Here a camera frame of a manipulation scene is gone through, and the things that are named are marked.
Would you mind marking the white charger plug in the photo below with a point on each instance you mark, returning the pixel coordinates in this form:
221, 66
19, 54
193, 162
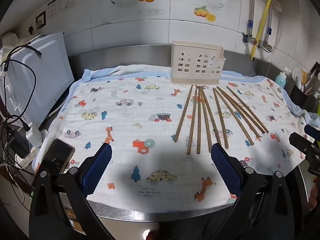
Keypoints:
33, 136

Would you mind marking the teal bottle with white cap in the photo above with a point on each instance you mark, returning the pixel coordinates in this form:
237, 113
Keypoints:
281, 80

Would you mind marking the black wall socket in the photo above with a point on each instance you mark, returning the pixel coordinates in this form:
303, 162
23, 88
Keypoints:
41, 20

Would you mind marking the cartoon printed white cloth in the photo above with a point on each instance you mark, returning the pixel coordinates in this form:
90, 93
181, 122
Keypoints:
125, 120

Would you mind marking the person's right hand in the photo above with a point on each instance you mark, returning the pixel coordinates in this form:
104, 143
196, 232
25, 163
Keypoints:
315, 195

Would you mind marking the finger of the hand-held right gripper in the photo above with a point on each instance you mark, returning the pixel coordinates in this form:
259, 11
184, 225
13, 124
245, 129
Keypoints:
300, 141
312, 130

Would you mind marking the white microwave oven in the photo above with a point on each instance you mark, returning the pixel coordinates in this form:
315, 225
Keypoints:
42, 80

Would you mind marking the white spatula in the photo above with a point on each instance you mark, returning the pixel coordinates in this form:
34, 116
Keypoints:
297, 73

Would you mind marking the black utensil container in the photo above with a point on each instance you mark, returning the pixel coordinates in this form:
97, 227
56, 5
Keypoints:
298, 97

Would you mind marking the metal angle valve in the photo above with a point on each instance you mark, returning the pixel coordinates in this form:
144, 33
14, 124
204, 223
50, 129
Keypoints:
267, 47

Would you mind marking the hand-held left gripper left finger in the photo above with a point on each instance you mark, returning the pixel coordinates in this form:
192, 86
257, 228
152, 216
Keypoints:
100, 166

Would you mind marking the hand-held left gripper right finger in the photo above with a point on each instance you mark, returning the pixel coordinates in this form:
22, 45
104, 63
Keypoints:
225, 170

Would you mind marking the cream plastic utensil holder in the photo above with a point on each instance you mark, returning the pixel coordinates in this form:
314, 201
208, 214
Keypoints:
197, 65

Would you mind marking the black smartphone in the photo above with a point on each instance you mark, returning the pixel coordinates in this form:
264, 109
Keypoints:
56, 156

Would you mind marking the black power adapter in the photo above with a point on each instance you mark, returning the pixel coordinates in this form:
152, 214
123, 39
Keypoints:
18, 143

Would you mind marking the row of wooden chopsticks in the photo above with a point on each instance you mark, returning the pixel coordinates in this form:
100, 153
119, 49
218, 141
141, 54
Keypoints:
221, 115

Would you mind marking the white wall notice sheet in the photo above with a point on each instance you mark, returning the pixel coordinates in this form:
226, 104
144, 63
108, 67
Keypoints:
60, 3

